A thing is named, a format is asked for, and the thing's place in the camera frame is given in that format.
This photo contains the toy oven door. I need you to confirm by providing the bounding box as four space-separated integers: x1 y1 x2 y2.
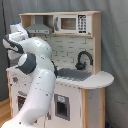
12 88 28 115

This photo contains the black toy faucet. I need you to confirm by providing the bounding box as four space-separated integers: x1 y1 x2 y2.
75 51 93 70

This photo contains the white wooden toy kitchen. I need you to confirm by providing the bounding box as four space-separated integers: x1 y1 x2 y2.
1 11 114 128

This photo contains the toy dishwasher door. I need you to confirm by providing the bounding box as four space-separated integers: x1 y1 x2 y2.
46 82 82 128

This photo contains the left red stove knob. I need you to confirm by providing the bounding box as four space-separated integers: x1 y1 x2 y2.
12 77 18 83

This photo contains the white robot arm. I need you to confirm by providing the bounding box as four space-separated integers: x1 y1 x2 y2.
1 23 56 128

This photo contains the grey toy range hood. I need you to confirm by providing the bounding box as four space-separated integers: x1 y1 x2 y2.
26 15 52 34

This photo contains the grey toy sink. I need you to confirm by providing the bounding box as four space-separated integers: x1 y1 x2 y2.
58 68 92 81

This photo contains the white toy microwave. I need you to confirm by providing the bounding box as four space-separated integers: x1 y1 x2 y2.
54 14 92 34

